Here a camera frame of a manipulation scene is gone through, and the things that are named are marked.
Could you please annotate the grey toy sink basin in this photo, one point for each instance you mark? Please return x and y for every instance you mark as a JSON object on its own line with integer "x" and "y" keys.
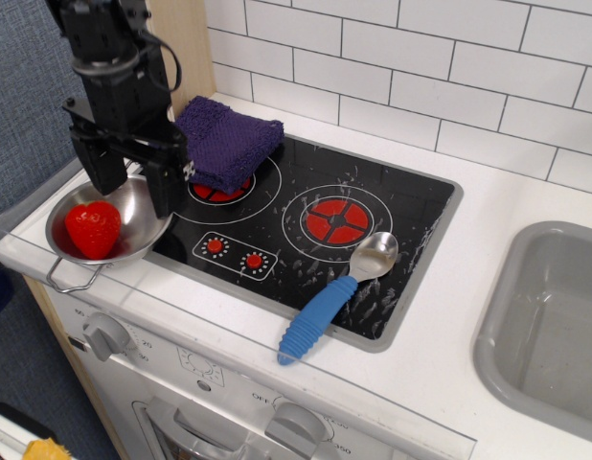
{"x": 534, "y": 349}

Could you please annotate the grey right oven knob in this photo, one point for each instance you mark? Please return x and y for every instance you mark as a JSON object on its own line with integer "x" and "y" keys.
{"x": 297, "y": 429}

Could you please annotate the yellow object at corner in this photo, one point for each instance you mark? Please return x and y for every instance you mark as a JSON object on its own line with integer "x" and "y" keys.
{"x": 46, "y": 449}

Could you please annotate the grey oven knob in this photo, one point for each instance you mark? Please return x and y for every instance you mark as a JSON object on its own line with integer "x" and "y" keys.
{"x": 105, "y": 336}
{"x": 297, "y": 429}

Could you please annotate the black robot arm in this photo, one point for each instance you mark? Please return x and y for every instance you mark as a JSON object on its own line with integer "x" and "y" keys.
{"x": 107, "y": 24}

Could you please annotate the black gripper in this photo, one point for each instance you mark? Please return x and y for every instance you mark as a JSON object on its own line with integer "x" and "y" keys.
{"x": 125, "y": 114}

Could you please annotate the blue handled metal spoon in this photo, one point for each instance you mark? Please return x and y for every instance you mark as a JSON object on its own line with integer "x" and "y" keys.
{"x": 373, "y": 258}

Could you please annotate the red toy strawberry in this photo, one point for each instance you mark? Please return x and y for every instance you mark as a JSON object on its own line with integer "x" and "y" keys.
{"x": 94, "y": 228}

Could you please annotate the steel bowl with handles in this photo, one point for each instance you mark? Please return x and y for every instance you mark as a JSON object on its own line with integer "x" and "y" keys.
{"x": 140, "y": 229}

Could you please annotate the purple knitted cloth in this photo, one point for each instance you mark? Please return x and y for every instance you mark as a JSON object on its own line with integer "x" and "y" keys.
{"x": 224, "y": 146}

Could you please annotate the black toy stovetop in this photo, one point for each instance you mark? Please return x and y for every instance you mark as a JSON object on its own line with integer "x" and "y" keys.
{"x": 293, "y": 225}

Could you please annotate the grey left oven knob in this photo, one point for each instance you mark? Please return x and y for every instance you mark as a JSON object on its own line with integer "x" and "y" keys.
{"x": 105, "y": 336}

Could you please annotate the oven door with handle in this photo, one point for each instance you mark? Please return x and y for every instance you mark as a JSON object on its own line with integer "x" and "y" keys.
{"x": 194, "y": 431}

